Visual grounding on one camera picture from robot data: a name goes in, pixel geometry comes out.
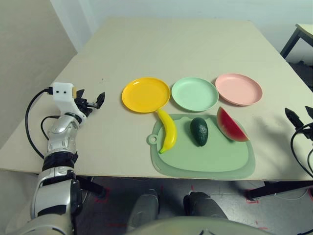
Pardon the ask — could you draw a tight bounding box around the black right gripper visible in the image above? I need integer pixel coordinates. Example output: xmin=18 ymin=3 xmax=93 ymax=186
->
xmin=284 ymin=106 xmax=313 ymax=141

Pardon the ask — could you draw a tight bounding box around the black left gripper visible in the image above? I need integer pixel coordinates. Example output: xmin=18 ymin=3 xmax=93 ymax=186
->
xmin=74 ymin=89 xmax=106 ymax=119

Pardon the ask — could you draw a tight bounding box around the red toy watermelon slice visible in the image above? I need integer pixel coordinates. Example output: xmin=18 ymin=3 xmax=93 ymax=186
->
xmin=216 ymin=106 xmax=250 ymax=142

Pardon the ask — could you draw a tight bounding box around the yellow toy banana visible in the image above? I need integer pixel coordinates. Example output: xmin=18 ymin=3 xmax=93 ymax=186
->
xmin=156 ymin=108 xmax=178 ymax=154

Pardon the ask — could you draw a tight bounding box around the dark green toy avocado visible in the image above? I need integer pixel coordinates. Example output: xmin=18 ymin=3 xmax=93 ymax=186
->
xmin=190 ymin=117 xmax=209 ymax=147

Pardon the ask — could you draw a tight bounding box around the yellow plastic plate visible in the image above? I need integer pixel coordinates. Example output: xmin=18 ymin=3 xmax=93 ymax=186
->
xmin=121 ymin=77 xmax=171 ymax=114

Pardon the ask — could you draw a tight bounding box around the pink plastic plate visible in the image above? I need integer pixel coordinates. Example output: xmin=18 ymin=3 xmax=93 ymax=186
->
xmin=215 ymin=72 xmax=263 ymax=107

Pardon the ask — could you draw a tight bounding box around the black table leg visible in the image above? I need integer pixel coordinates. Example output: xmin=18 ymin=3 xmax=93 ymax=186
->
xmin=246 ymin=181 xmax=313 ymax=201
xmin=75 ymin=175 xmax=106 ymax=199

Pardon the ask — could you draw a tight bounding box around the mint green plastic plate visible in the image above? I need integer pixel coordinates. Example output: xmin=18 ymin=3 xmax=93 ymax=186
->
xmin=171 ymin=76 xmax=219 ymax=113

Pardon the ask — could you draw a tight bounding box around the green silicone cutting mat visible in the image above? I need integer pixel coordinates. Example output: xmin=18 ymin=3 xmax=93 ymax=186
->
xmin=146 ymin=113 xmax=256 ymax=179

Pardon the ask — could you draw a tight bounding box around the grey robot left foot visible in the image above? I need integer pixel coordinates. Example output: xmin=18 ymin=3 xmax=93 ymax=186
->
xmin=127 ymin=188 xmax=161 ymax=231

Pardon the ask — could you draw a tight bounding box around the grey robot foot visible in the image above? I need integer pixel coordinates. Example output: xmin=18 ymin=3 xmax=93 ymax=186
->
xmin=183 ymin=191 xmax=228 ymax=220
xmin=127 ymin=188 xmax=161 ymax=231

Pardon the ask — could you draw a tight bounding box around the grey robot right foot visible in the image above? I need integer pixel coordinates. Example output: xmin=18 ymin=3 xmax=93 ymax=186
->
xmin=183 ymin=191 xmax=228 ymax=220

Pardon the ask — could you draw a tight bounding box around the grey robot torso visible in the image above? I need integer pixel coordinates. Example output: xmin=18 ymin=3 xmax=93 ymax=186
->
xmin=124 ymin=216 xmax=277 ymax=235

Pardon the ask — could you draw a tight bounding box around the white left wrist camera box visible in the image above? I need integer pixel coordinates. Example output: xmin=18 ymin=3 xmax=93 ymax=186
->
xmin=52 ymin=82 xmax=88 ymax=124

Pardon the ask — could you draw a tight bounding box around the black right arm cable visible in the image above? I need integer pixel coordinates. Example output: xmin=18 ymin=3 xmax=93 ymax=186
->
xmin=290 ymin=123 xmax=313 ymax=179

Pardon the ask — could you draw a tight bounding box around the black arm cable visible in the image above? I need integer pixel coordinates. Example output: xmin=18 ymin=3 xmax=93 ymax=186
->
xmin=290 ymin=123 xmax=313 ymax=179
xmin=25 ymin=88 xmax=58 ymax=159

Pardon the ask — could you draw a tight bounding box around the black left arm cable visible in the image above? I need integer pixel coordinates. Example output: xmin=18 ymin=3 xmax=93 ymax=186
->
xmin=25 ymin=88 xmax=58 ymax=159

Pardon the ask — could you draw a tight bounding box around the white floor cable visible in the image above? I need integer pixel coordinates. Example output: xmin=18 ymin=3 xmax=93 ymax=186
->
xmin=273 ymin=188 xmax=309 ymax=199

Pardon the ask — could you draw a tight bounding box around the beige side table black frame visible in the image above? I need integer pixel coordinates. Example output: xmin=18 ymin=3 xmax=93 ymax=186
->
xmin=280 ymin=23 xmax=313 ymax=59

